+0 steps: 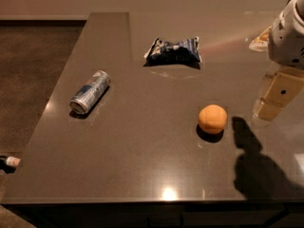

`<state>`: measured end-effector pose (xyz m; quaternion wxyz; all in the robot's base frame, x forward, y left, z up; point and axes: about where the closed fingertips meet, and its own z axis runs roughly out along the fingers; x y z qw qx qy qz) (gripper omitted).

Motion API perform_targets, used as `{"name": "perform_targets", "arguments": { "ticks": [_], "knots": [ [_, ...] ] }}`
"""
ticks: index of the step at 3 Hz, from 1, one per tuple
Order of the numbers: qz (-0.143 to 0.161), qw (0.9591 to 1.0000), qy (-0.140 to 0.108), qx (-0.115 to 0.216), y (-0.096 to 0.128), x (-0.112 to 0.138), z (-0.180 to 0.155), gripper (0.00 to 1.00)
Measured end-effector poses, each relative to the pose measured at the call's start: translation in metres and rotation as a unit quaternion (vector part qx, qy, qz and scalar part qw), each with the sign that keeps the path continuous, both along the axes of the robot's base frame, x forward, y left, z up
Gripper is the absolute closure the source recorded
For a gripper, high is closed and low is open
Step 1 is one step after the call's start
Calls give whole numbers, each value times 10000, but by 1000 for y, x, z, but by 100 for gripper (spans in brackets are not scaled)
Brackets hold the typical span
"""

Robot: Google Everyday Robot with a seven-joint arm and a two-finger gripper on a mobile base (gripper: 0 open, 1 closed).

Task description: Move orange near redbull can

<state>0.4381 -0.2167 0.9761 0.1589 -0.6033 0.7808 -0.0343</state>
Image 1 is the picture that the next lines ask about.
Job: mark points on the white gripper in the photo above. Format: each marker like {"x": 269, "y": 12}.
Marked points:
{"x": 285, "y": 40}

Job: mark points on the orange fruit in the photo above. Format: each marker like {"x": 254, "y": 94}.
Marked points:
{"x": 212, "y": 119}

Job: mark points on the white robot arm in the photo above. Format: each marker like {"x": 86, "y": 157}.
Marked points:
{"x": 283, "y": 40}

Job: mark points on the silver blue redbull can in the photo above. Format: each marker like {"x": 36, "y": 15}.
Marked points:
{"x": 90, "y": 93}

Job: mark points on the white plate with food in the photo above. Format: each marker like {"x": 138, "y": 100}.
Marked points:
{"x": 260, "y": 43}

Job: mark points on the blue chip bag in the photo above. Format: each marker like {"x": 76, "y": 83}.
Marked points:
{"x": 166, "y": 53}

